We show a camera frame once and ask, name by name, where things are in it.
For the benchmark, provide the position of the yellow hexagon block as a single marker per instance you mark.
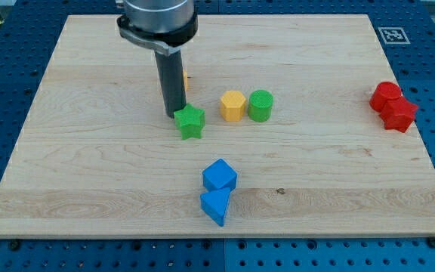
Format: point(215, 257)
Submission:
point(232, 105)

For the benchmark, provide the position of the blue triangle block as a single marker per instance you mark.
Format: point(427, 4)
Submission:
point(215, 203)

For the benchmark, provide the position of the light wooden board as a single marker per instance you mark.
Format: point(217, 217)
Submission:
point(97, 158)

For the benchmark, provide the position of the green star block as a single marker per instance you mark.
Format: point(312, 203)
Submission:
point(190, 121)

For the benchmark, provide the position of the blue cube block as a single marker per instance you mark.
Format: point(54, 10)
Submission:
point(219, 175)

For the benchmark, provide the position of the red star block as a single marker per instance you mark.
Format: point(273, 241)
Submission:
point(398, 114)

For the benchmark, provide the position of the yellow heart block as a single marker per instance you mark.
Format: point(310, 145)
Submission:
point(185, 79)

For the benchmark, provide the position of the red cylinder block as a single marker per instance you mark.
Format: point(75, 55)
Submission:
point(384, 92)

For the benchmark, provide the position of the green cylinder block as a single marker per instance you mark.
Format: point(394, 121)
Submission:
point(260, 105)

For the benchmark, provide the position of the white fiducial marker tag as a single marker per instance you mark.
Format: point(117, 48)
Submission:
point(392, 35)

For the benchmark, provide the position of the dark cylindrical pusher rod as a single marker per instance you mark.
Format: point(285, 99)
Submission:
point(171, 76)

